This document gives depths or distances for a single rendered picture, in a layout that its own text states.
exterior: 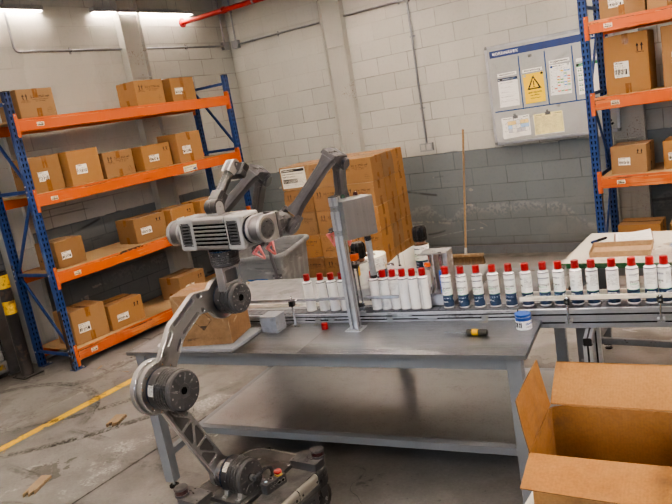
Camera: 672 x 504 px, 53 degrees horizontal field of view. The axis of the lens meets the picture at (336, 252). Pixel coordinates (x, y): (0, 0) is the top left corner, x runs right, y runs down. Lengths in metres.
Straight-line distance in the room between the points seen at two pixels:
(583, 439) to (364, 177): 5.11
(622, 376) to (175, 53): 7.56
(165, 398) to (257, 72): 6.91
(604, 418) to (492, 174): 6.00
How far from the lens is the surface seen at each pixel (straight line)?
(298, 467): 3.45
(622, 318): 3.15
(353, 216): 3.21
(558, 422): 2.00
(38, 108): 6.62
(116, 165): 7.05
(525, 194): 7.72
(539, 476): 1.68
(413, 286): 3.32
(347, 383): 4.34
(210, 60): 9.28
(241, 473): 3.23
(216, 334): 3.48
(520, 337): 3.01
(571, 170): 7.53
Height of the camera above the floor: 1.89
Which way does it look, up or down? 12 degrees down
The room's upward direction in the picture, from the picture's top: 10 degrees counter-clockwise
